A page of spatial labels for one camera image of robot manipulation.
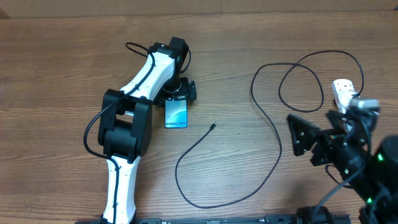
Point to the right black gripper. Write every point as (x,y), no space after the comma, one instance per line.
(302,133)

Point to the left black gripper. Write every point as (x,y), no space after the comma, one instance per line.
(188,90)

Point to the Samsung Galaxy smartphone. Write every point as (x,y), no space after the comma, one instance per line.
(176,114)

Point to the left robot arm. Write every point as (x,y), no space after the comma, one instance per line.
(125,123)

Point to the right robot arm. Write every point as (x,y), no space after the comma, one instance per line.
(376,181)

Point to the white charger plug adapter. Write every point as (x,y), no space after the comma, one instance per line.
(345,97)

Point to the white power strip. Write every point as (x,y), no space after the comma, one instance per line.
(339,86)

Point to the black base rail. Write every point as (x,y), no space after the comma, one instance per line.
(267,219)

